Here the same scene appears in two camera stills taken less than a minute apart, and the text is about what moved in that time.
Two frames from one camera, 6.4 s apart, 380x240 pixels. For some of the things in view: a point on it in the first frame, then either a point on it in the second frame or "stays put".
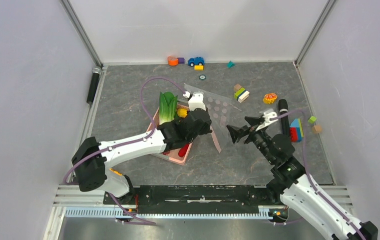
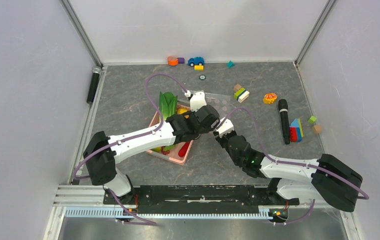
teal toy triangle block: x=230 y=64 stays put
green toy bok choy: x=168 y=105 stays put
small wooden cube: x=316 y=129 stays put
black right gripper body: x=259 y=137 → x=223 y=140
